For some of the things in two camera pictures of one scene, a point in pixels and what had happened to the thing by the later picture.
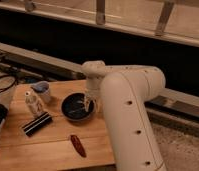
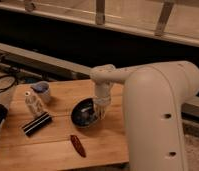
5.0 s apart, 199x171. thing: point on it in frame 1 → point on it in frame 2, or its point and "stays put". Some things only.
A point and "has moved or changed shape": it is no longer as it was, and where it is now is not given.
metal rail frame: x=35 y=63 stays put
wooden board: x=62 y=143 stays put
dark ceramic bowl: x=73 y=107 has moved or changed shape
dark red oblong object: x=78 y=145 stays put
